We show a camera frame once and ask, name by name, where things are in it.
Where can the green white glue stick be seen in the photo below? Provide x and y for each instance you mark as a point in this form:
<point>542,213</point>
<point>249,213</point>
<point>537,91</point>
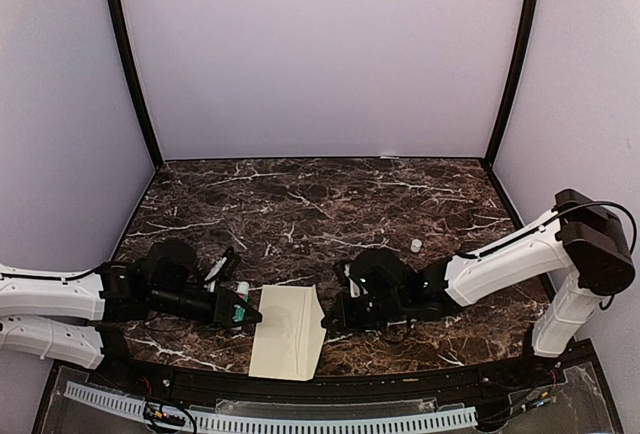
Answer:
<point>242,291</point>

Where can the cream paper envelope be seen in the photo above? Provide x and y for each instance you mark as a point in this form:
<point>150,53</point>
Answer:
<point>288,341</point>

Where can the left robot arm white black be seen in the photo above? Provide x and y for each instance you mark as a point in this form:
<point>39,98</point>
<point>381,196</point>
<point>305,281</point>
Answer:
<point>71,316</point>

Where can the white glue stick cap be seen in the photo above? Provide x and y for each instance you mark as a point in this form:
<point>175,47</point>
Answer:
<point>416,245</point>

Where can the right black frame post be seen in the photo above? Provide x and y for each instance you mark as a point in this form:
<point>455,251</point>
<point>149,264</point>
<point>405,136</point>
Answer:
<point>516,65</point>

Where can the small circuit board with wires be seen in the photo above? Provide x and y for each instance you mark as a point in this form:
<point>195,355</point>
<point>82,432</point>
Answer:
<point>157,416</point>

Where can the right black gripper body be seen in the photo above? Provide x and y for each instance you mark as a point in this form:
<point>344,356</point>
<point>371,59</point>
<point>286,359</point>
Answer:
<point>366,316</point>

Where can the white slotted cable duct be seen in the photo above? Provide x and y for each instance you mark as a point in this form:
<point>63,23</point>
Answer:
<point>205,420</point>

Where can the black front table rail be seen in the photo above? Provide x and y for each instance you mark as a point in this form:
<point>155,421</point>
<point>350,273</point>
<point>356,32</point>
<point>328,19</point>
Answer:
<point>446,360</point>

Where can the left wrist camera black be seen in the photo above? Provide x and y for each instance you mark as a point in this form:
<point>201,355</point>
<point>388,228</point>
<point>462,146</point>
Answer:
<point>222,270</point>

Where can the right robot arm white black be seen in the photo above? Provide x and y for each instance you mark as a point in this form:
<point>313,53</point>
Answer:
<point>579,236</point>

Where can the left black frame post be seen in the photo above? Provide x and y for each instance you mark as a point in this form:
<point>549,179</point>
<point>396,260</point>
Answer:
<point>128,64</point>

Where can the black frame post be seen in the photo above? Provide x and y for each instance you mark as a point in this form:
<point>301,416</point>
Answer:
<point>516,65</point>
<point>128,64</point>

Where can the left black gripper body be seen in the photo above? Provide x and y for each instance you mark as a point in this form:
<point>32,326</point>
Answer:
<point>221,296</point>

